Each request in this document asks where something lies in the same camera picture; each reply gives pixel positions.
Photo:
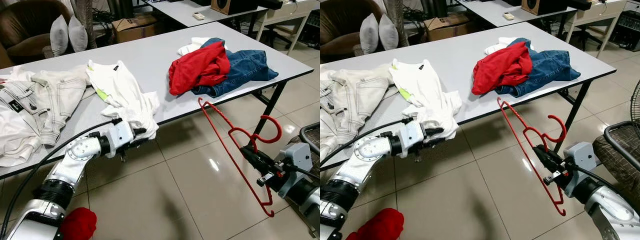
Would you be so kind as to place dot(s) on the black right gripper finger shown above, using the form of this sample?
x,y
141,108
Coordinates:
x,y
553,155
262,156
546,161
255,162

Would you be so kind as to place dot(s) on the red plastic hanger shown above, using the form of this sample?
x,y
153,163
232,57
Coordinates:
x,y
280,131
564,132

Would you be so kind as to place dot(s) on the white printed t-shirt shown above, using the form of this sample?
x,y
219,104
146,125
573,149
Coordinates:
x,y
120,85
425,85

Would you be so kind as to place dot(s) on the brown plaid chair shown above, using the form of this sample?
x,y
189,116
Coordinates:
x,y
620,155
311,131

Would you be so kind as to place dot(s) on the white cloth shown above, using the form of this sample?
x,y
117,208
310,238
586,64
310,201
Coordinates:
x,y
17,140
330,135

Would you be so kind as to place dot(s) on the grey table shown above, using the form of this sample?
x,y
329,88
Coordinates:
x,y
450,55
150,55

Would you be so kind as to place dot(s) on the cream denim jacket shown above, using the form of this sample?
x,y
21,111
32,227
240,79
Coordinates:
x,y
365,95
60,95

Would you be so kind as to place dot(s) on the red shirt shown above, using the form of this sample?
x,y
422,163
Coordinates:
x,y
197,70
500,70

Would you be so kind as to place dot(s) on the blue jeans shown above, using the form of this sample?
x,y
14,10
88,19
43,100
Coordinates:
x,y
555,67
250,67

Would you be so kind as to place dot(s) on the white stitched jeans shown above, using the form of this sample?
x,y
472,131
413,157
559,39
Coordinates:
x,y
326,90
17,97

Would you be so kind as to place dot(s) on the white folded garment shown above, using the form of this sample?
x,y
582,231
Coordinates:
x,y
495,47
190,47

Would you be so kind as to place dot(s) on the red cloth heap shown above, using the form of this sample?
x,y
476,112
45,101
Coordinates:
x,y
380,227
79,225

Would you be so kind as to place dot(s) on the cardboard box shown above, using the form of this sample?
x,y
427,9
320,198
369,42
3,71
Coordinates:
x,y
447,29
135,29

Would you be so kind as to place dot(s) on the grey pillow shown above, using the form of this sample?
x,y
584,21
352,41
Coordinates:
x,y
59,35
78,34
389,32
370,34

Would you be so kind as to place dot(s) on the grey office desk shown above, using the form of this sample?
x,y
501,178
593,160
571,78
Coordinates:
x,y
490,10
180,10

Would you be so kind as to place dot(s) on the mottled grey pillar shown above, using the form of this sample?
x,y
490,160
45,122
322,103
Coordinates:
x,y
397,7
87,10

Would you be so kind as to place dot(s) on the white remote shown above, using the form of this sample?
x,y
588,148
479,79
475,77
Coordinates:
x,y
198,16
508,16

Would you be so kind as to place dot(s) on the brown armchair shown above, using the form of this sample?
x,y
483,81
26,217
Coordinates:
x,y
25,25
340,25

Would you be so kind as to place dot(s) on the beige desk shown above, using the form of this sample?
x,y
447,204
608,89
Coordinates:
x,y
600,12
290,15

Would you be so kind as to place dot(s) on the wooden speaker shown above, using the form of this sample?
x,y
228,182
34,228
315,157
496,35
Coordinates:
x,y
227,6
537,6

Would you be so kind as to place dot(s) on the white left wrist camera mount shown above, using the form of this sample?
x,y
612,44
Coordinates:
x,y
411,136
120,135

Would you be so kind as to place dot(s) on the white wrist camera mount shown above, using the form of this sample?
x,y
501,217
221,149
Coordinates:
x,y
299,155
120,135
585,155
411,136

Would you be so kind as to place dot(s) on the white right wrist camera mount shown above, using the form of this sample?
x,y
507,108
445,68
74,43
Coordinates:
x,y
585,155
299,155

